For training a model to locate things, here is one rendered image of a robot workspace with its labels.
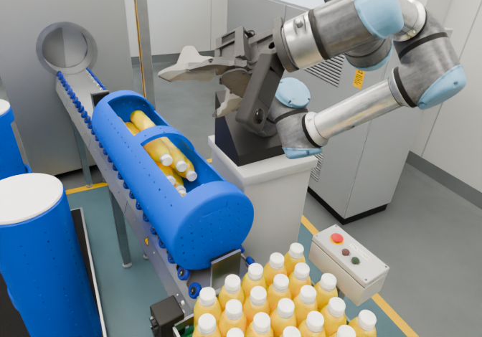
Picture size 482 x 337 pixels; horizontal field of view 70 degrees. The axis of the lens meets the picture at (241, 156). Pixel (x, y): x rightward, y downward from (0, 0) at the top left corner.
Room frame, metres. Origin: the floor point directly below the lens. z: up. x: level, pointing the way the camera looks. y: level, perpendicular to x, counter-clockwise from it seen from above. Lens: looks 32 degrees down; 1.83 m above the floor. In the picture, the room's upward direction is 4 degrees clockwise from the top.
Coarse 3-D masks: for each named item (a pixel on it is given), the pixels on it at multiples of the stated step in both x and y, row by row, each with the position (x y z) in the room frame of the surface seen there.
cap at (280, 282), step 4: (276, 276) 0.60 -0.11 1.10; (280, 276) 0.60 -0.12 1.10; (284, 276) 0.60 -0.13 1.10; (276, 280) 0.59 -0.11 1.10; (280, 280) 0.59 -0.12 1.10; (284, 280) 0.59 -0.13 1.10; (288, 280) 0.59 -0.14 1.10; (276, 284) 0.58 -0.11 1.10; (280, 284) 0.58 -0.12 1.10; (284, 284) 0.58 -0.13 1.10; (276, 288) 0.58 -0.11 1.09; (280, 288) 0.57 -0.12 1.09; (284, 288) 0.57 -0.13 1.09
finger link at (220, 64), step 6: (204, 60) 0.52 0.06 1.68; (210, 60) 0.52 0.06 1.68; (216, 60) 0.52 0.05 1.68; (222, 60) 0.52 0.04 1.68; (234, 60) 0.52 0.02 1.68; (192, 66) 0.52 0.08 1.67; (198, 66) 0.51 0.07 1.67; (204, 66) 0.51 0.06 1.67; (210, 66) 0.51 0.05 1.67; (216, 66) 0.51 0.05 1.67; (222, 66) 0.51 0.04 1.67; (228, 66) 0.51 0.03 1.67; (234, 66) 0.51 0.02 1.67; (216, 72) 0.52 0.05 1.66; (222, 72) 0.52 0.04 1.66
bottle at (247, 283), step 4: (244, 276) 0.63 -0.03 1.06; (248, 276) 0.61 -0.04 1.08; (264, 276) 0.63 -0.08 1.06; (244, 280) 0.62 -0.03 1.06; (248, 280) 0.61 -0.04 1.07; (252, 280) 0.61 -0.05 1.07; (256, 280) 0.60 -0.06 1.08; (260, 280) 0.61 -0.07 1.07; (264, 280) 0.62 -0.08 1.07; (244, 284) 0.61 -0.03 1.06; (248, 284) 0.60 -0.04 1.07; (252, 284) 0.60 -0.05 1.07; (256, 284) 0.60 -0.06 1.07; (260, 284) 0.60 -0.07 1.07; (264, 284) 0.61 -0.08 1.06; (244, 288) 0.60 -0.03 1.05; (248, 288) 0.60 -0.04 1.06; (244, 292) 0.60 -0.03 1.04; (248, 292) 0.59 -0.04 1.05
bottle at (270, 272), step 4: (268, 264) 0.67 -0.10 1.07; (264, 268) 0.67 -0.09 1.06; (268, 268) 0.65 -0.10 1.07; (272, 268) 0.65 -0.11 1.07; (276, 268) 0.64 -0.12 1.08; (280, 268) 0.65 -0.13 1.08; (284, 268) 0.66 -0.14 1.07; (264, 272) 0.65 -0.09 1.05; (268, 272) 0.65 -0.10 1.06; (272, 272) 0.64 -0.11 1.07; (276, 272) 0.64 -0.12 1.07; (280, 272) 0.64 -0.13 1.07; (284, 272) 0.65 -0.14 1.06; (268, 276) 0.64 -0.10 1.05; (272, 276) 0.64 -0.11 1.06; (268, 280) 0.64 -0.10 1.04; (272, 280) 0.63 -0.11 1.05; (268, 284) 0.63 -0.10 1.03
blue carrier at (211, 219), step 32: (128, 96) 1.48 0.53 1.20; (96, 128) 1.31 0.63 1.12; (160, 128) 1.13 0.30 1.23; (128, 160) 1.00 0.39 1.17; (192, 160) 1.17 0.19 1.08; (160, 192) 0.81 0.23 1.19; (192, 192) 0.77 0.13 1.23; (224, 192) 0.77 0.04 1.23; (160, 224) 0.74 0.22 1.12; (192, 224) 0.71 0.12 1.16; (224, 224) 0.77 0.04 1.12; (192, 256) 0.71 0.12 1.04
